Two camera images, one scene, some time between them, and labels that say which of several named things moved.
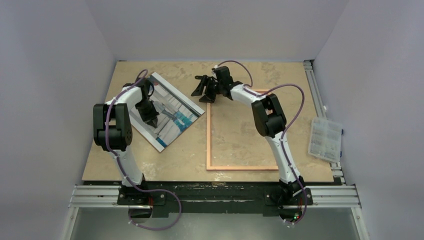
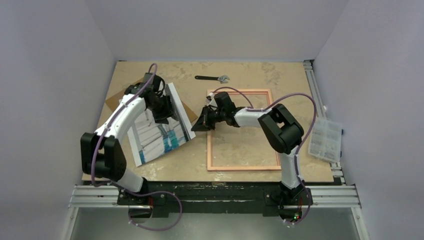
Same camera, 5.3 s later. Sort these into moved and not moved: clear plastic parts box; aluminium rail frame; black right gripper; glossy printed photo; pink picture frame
Moved: glossy printed photo; black right gripper
Not moved: aluminium rail frame; pink picture frame; clear plastic parts box
